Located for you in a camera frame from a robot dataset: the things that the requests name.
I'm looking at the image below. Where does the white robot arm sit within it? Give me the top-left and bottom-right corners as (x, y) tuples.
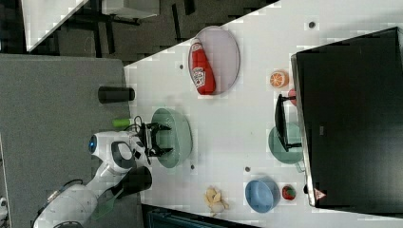
(31, 123), (171, 228)

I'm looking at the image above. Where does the red ketchup bottle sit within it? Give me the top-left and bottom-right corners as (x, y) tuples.
(190, 38), (216, 95)

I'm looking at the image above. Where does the pale purple plate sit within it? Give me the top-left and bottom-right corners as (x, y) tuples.
(188, 26), (240, 95)

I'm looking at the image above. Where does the red strawberry toy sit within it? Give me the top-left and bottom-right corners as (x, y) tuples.
(281, 185), (297, 200)

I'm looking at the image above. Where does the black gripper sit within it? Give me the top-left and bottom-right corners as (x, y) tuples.
(138, 123), (172, 157)

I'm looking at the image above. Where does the green cylinder object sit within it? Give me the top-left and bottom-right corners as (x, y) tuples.
(112, 119), (131, 127)

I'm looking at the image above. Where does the green plate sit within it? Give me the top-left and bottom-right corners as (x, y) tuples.
(268, 123), (305, 173)

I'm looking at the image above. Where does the red round toy fruit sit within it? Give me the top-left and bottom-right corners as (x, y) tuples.
(288, 88), (297, 105)

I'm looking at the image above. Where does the orange slice toy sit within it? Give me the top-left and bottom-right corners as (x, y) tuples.
(270, 70), (289, 88)

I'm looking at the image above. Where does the black toaster oven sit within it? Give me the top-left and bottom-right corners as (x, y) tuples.
(275, 27), (403, 217)

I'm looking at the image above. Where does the peeled banana toy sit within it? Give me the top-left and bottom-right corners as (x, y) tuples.
(203, 187), (229, 216)

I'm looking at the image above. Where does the blue metal frame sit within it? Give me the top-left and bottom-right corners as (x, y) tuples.
(142, 203), (258, 228)

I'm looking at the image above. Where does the green strainer bowl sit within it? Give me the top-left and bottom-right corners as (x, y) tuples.
(151, 108), (193, 168)

